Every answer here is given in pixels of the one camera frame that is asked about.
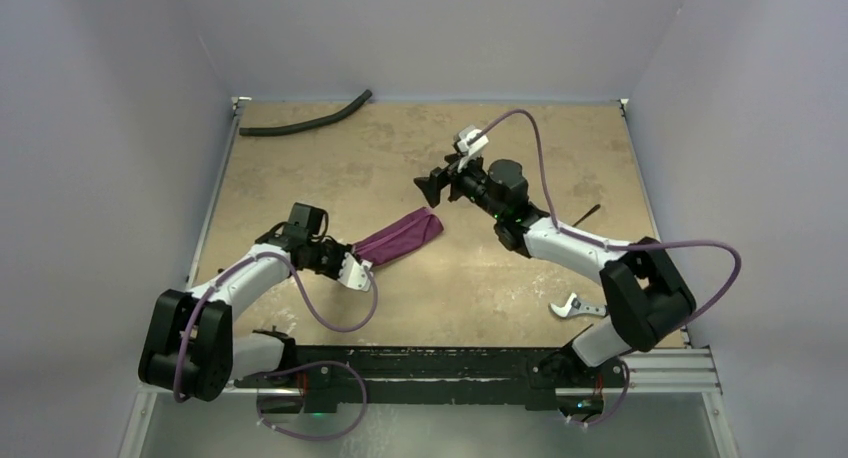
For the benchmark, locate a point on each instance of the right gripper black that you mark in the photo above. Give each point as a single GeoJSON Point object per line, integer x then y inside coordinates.
{"type": "Point", "coordinates": [453, 184]}

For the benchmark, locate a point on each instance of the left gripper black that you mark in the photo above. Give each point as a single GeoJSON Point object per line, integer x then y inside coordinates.
{"type": "Point", "coordinates": [341, 249]}

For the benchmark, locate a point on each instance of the purple cloth napkin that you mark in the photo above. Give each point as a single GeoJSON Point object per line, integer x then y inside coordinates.
{"type": "Point", "coordinates": [403, 237]}

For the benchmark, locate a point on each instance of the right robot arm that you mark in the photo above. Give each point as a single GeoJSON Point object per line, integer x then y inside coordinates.
{"type": "Point", "coordinates": [646, 297]}

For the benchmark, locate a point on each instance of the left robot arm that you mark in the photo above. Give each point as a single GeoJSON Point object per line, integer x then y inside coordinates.
{"type": "Point", "coordinates": [190, 348]}

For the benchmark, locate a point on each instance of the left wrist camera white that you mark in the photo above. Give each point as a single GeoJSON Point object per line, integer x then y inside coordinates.
{"type": "Point", "coordinates": [355, 273]}

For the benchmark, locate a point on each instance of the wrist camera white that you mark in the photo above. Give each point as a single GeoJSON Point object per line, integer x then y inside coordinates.
{"type": "Point", "coordinates": [469, 144]}
{"type": "Point", "coordinates": [355, 273]}

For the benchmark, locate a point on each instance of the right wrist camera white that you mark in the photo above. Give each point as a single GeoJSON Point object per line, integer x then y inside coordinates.
{"type": "Point", "coordinates": [469, 144]}

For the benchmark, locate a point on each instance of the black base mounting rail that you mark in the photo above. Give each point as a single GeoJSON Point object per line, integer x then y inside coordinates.
{"type": "Point", "coordinates": [327, 376]}

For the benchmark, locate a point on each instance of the adjustable wrench red handle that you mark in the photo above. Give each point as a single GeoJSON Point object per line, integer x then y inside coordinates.
{"type": "Point", "coordinates": [575, 306]}

